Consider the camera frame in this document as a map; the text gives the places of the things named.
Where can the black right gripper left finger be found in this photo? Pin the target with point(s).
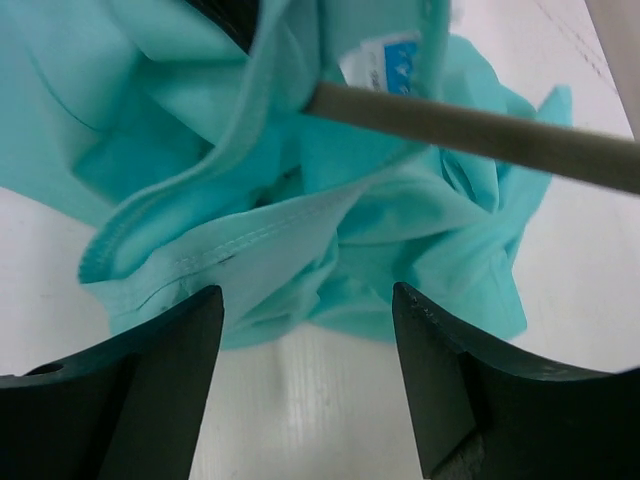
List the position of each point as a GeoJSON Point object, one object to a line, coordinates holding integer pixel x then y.
{"type": "Point", "coordinates": [130, 407]}

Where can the teal t shirt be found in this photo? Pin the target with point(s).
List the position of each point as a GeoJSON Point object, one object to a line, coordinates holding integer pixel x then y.
{"type": "Point", "coordinates": [196, 165]}

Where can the taupe hanger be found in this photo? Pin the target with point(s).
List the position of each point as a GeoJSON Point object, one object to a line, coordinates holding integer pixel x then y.
{"type": "Point", "coordinates": [593, 158]}

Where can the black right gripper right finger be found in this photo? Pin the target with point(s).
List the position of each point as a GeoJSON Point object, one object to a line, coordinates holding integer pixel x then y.
{"type": "Point", "coordinates": [482, 408]}

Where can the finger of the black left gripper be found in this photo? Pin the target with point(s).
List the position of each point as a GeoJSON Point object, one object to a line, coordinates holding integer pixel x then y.
{"type": "Point", "coordinates": [238, 19]}

